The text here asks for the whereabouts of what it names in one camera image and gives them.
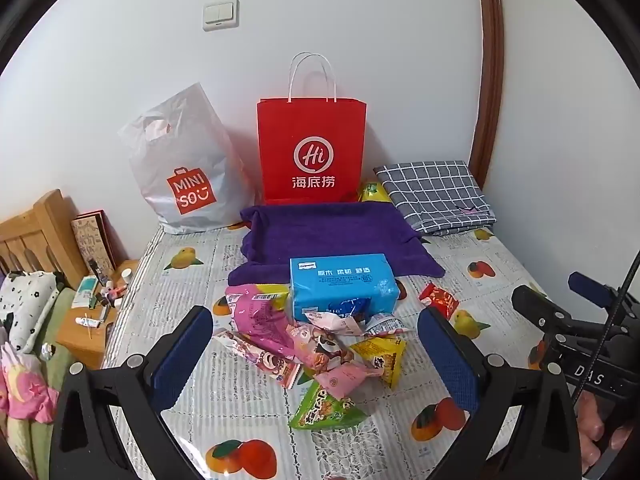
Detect red paper bag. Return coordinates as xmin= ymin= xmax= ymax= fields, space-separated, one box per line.
xmin=256 ymin=52 xmax=368 ymax=205

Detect green triangular snack packet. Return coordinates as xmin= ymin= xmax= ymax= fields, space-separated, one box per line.
xmin=289 ymin=380 xmax=368 ymax=432

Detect green blanket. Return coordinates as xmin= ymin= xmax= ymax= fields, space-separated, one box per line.
xmin=0 ymin=285 xmax=76 ymax=480

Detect teal white box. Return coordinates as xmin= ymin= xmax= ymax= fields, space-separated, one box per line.
xmin=71 ymin=276 xmax=98 ymax=309

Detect grey checked folded cloth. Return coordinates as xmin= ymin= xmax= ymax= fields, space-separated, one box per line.
xmin=372 ymin=161 xmax=497 ymax=236

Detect yellow snack bag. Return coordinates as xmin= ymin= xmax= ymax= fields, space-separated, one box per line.
xmin=357 ymin=181 xmax=393 ymax=204

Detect patterned hardcover book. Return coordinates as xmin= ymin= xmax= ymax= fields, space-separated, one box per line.
xmin=70 ymin=210 xmax=118 ymax=273

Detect white plastic shopping bag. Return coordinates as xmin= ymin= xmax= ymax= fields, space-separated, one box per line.
xmin=117 ymin=81 xmax=256 ymax=235

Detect pink printed blanket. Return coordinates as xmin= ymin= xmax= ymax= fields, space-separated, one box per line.
xmin=0 ymin=342 xmax=58 ymax=423

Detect brown wooden door frame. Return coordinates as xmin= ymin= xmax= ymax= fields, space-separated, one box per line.
xmin=470 ymin=0 xmax=503 ymax=176

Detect long pink bear snack packet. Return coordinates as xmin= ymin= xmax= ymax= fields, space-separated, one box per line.
xmin=212 ymin=328 xmax=301 ymax=389

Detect fruit print table cover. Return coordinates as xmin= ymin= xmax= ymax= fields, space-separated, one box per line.
xmin=100 ymin=220 xmax=556 ymax=480

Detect red snack packet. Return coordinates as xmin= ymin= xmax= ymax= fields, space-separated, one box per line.
xmin=418 ymin=282 xmax=460 ymax=320

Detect pink white snack packet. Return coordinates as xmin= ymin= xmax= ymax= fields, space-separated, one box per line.
xmin=302 ymin=310 xmax=368 ymax=337

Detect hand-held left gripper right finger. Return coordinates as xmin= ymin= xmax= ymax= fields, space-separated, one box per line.
xmin=417 ymin=306 xmax=583 ymax=480

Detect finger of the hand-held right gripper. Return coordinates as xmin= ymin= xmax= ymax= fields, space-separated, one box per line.
xmin=511 ymin=285 xmax=576 ymax=336
xmin=568 ymin=271 xmax=640 ymax=311

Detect blue tissue pack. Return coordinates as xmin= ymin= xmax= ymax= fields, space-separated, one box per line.
xmin=289 ymin=253 xmax=401 ymax=323

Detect small pink bottles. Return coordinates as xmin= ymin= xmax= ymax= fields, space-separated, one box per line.
xmin=100 ymin=282 xmax=126 ymax=306

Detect person's right hand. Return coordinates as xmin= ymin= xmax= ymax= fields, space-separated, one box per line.
xmin=575 ymin=392 xmax=636 ymax=471

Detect yellow triangular snack packet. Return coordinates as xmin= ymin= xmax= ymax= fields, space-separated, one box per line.
xmin=348 ymin=336 xmax=407 ymax=390

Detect white wall light switch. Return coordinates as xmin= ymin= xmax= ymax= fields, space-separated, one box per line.
xmin=202 ymin=0 xmax=240 ymax=32

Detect purple towel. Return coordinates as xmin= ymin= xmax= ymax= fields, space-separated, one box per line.
xmin=227 ymin=202 xmax=446 ymax=288

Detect white black spotted pillow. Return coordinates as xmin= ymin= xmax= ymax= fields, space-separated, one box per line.
xmin=0 ymin=270 xmax=63 ymax=353

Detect wooden nightstand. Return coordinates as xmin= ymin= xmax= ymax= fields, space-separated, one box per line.
xmin=55 ymin=259 xmax=141 ymax=371

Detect wooden headboard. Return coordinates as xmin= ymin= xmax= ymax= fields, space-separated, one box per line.
xmin=0 ymin=189 xmax=88 ymax=291

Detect silver snack packet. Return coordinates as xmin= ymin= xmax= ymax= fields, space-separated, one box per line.
xmin=362 ymin=312 xmax=413 ymax=338

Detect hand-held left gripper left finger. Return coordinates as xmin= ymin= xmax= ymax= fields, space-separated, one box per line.
xmin=48 ymin=305 xmax=215 ymax=480

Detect pale pink snack packet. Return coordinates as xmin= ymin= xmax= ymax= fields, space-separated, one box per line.
xmin=312 ymin=360 xmax=383 ymax=403

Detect large pink snack bag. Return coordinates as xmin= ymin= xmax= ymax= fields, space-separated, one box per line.
xmin=224 ymin=282 xmax=301 ymax=361

